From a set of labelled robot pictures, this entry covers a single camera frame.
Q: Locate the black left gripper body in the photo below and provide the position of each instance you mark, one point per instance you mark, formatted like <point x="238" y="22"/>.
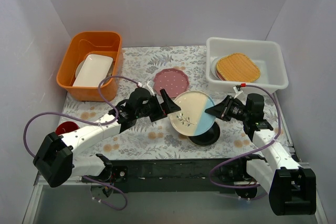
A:
<point x="159" y="107"/>

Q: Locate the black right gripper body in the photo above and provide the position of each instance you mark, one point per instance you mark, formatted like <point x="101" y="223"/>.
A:
<point x="224" y="109"/>

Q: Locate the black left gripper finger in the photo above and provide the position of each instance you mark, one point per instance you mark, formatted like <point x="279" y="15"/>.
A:
<point x="157" y="115"/>
<point x="168" y="104"/>

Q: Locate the dark pink scalloped plate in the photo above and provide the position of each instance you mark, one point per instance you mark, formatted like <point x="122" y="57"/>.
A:
<point x="172" y="80"/>

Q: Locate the cream and blue plate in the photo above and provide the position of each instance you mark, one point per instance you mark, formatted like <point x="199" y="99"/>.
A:
<point x="192" y="120"/>

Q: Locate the cream and pink plate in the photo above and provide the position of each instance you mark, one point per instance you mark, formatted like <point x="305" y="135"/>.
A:
<point x="221" y="69"/>

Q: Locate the yellow woven bamboo tray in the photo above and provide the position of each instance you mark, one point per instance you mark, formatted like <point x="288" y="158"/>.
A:
<point x="241" y="68"/>

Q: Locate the white ribbed soup plate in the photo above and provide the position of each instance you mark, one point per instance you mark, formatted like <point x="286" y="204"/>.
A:
<point x="213" y="68"/>

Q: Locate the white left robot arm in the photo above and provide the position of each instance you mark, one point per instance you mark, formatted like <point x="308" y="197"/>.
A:
<point x="59" y="156"/>

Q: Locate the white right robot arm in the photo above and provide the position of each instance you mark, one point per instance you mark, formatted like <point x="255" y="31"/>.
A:
<point x="291" y="188"/>

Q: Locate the white plastic bin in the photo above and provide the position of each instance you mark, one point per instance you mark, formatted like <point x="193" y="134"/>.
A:
<point x="266" y="55"/>

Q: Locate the orange plastic bin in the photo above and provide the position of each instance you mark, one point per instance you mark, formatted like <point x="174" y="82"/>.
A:
<point x="106" y="43"/>

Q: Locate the black gold-rimmed bowl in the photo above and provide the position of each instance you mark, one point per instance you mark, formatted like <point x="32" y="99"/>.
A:
<point x="208" y="138"/>

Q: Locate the floral table mat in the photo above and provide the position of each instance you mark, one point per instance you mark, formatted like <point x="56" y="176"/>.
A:
<point x="159" y="140"/>

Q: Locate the white rectangular dish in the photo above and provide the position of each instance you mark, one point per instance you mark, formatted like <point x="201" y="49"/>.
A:
<point x="92" y="57"/>

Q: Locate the red lacquer cup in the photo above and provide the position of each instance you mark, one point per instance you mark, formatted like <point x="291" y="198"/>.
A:
<point x="66" y="127"/>

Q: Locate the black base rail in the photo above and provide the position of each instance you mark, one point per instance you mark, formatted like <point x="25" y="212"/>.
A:
<point x="180" y="175"/>

